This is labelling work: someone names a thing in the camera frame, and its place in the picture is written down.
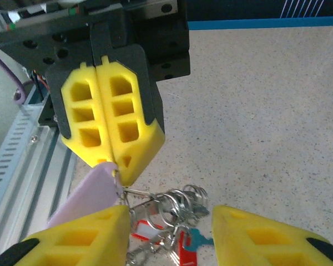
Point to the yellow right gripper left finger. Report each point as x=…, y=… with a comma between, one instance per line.
x=100, y=249

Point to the aluminium frame rail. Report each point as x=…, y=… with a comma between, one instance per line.
x=44, y=171

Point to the silver metal key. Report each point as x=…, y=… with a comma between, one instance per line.
x=144, y=209

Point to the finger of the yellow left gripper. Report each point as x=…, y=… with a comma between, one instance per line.
x=144, y=149
x=72, y=124

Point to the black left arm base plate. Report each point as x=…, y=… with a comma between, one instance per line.
x=45, y=110

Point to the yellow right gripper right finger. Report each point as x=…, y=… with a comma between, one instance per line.
x=238, y=249

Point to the red key tag white label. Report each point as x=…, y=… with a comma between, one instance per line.
x=147, y=230
x=187, y=255

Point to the lilac plastic key tag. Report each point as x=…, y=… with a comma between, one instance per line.
x=91, y=194

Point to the teal headed key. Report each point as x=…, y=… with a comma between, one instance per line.
x=197, y=238

